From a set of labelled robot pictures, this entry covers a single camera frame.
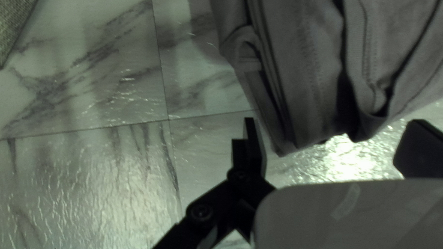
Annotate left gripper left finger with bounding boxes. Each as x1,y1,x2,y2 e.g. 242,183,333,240
152,118,276,249

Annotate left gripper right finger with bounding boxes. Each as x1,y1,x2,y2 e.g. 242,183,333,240
393,119,443,179

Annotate grey fabric basket rope handles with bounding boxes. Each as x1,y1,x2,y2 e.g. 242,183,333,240
0,0,39,70

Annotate grey sweatshirt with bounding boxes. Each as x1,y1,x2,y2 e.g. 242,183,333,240
209,0,443,157

